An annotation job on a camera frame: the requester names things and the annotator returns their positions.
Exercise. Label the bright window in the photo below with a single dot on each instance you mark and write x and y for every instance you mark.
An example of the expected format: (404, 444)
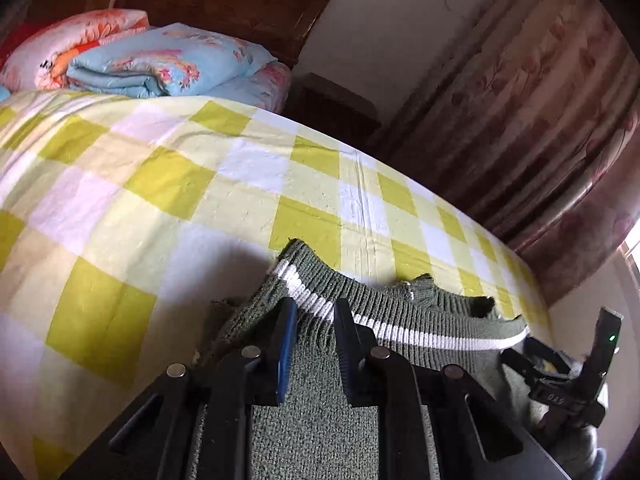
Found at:
(632, 255)

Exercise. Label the pink floral quilt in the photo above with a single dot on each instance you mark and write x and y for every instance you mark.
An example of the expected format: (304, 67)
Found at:
(55, 50)

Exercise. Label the dark wooden nightstand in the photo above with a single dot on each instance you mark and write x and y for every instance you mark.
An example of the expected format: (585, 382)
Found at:
(335, 110)

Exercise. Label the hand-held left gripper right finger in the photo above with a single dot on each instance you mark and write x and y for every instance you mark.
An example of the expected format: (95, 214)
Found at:
(350, 355)

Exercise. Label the blue floral quilt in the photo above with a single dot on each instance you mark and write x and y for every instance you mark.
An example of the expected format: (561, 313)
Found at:
(165, 60)

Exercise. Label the red patterned cloth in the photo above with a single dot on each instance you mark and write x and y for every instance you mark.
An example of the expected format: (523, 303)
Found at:
(12, 40)

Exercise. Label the large wooden headboard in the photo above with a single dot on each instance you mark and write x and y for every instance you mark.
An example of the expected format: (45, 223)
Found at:
(225, 5)

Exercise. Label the green knitted sweater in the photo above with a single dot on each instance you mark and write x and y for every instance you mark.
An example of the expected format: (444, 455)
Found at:
(320, 440)

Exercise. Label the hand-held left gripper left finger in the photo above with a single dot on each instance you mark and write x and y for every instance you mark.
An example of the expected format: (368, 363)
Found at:
(285, 355)

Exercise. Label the yellow checked bedsheet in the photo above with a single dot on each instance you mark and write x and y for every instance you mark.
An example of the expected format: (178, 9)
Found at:
(150, 185)

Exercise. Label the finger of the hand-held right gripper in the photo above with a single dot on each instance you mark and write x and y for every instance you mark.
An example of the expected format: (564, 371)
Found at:
(520, 362)

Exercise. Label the pink floral pillow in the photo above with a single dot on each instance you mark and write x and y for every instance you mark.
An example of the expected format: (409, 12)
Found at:
(265, 87)

